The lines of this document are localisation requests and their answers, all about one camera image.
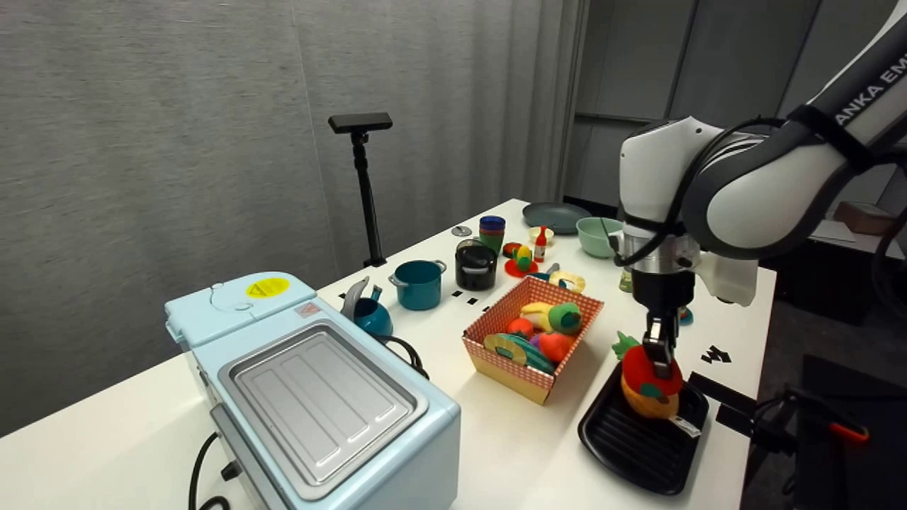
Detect black clamp orange handle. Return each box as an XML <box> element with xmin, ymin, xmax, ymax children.
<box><xmin>717</xmin><ymin>389</ymin><xmax>872</xmax><ymax>455</ymax></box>

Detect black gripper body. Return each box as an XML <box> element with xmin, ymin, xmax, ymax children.
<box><xmin>628</xmin><ymin>267</ymin><xmax>698</xmax><ymax>326</ymax></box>

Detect striped watermelon slice plush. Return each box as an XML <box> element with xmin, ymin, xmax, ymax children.
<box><xmin>482</xmin><ymin>332</ymin><xmax>554</xmax><ymax>376</ymax></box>

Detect red plush ball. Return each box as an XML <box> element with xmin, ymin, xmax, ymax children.
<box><xmin>608</xmin><ymin>329</ymin><xmax>686</xmax><ymax>403</ymax></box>

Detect light blue toaster oven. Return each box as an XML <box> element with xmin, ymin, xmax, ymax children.
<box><xmin>160</xmin><ymin>270</ymin><xmax>465</xmax><ymax>510</ymax></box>

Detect green plush toy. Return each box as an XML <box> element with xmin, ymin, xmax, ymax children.
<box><xmin>546</xmin><ymin>301</ymin><xmax>587</xmax><ymax>335</ymax></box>

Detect stacked blue green cups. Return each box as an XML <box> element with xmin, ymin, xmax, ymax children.
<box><xmin>475</xmin><ymin>212</ymin><xmax>508</xmax><ymax>254</ymax></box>

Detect yellow plush ball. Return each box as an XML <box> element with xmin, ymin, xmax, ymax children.
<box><xmin>618</xmin><ymin>375</ymin><xmax>686</xmax><ymax>423</ymax></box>

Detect grey-green plate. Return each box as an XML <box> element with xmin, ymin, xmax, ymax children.
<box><xmin>518</xmin><ymin>199</ymin><xmax>591</xmax><ymax>237</ymax></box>

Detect brown object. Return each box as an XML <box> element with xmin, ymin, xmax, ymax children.
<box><xmin>834</xmin><ymin>202</ymin><xmax>897</xmax><ymax>237</ymax></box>

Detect yellow banana plush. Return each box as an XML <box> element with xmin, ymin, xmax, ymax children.
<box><xmin>518</xmin><ymin>301</ymin><xmax>557</xmax><ymax>335</ymax></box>

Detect mint green bowl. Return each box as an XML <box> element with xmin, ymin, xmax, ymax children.
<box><xmin>571</xmin><ymin>216</ymin><xmax>628</xmax><ymax>261</ymax></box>

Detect yellow lemon slice toy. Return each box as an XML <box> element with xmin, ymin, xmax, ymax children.
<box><xmin>550</xmin><ymin>270</ymin><xmax>590</xmax><ymax>294</ymax></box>

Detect black cup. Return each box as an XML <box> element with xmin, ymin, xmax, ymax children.
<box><xmin>452</xmin><ymin>234</ymin><xmax>502</xmax><ymax>291</ymax></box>

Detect black stand with bar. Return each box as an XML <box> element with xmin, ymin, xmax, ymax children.
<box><xmin>326</xmin><ymin>110</ymin><xmax>393</xmax><ymax>270</ymax></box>

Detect small red plate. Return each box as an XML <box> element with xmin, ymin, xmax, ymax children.
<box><xmin>502</xmin><ymin>254</ymin><xmax>543</xmax><ymax>280</ymax></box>

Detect black power cable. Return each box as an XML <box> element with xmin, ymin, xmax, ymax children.
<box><xmin>184</xmin><ymin>431</ymin><xmax>241</xmax><ymax>510</ymax></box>
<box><xmin>380</xmin><ymin>335</ymin><xmax>430</xmax><ymax>383</ymax></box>

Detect brown checkered cardboard box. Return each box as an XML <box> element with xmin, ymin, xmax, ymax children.
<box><xmin>459</xmin><ymin>271</ymin><xmax>605</xmax><ymax>407</ymax></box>

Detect black grill pan tray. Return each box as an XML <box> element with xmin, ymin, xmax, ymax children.
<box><xmin>574</xmin><ymin>362</ymin><xmax>758</xmax><ymax>499</ymax></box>

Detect red yellow vegetable toy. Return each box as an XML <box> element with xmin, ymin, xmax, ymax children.
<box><xmin>502</xmin><ymin>237</ymin><xmax>539</xmax><ymax>271</ymax></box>

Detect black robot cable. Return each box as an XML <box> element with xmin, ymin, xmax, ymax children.
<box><xmin>612</xmin><ymin>103</ymin><xmax>907</xmax><ymax>280</ymax></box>

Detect teal toy pot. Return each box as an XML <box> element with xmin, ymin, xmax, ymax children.
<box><xmin>384</xmin><ymin>258</ymin><xmax>450</xmax><ymax>311</ymax></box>

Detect teal toy kettle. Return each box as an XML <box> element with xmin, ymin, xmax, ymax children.
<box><xmin>336</xmin><ymin>274</ymin><xmax>397</xmax><ymax>343</ymax></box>

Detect red-orange plush toy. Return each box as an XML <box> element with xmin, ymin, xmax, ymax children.
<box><xmin>536</xmin><ymin>332</ymin><xmax>578</xmax><ymax>369</ymax></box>

